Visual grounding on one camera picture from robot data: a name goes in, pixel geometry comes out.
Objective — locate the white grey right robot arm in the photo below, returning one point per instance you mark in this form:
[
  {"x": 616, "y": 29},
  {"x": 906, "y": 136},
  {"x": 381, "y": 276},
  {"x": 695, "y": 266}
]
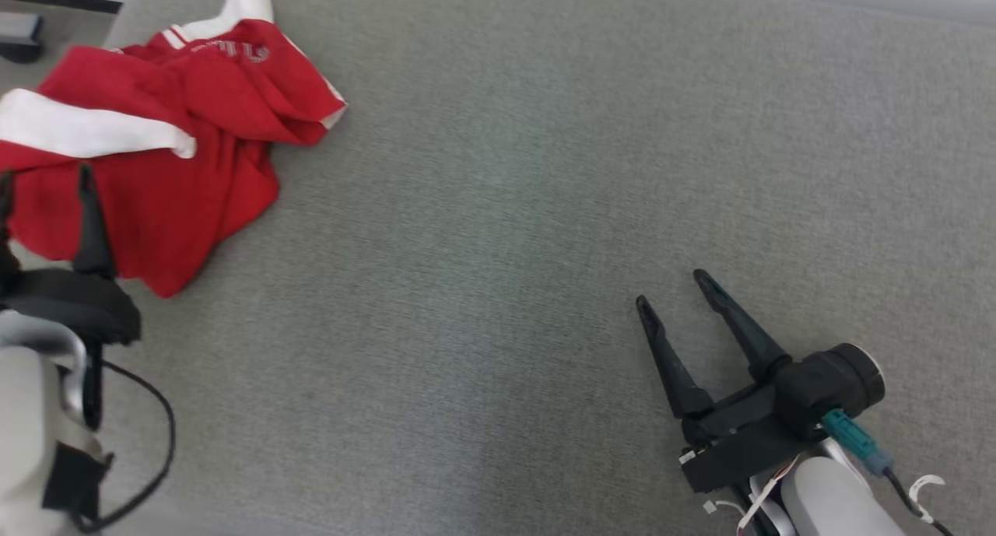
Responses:
[{"x": 832, "y": 497}]

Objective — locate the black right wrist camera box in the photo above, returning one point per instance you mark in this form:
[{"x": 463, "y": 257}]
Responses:
[{"x": 801, "y": 396}]

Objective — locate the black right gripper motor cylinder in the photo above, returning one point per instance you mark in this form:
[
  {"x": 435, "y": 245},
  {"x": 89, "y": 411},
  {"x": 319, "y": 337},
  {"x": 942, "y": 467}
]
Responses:
[{"x": 860, "y": 376}]

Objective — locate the red and white basketball jersey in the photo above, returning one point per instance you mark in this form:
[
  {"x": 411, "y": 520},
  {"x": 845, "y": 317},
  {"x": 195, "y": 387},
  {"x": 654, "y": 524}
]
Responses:
[{"x": 171, "y": 209}]

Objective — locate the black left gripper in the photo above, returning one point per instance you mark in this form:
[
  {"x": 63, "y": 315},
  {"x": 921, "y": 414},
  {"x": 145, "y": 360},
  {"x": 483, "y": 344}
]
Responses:
[{"x": 70, "y": 303}]

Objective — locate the dark grey floor object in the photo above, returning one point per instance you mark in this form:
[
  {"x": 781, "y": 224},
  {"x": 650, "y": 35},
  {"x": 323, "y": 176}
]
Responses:
[{"x": 15, "y": 42}]

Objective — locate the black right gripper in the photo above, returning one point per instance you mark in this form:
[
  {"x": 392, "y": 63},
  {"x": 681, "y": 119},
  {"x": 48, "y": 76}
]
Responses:
[{"x": 739, "y": 443}]

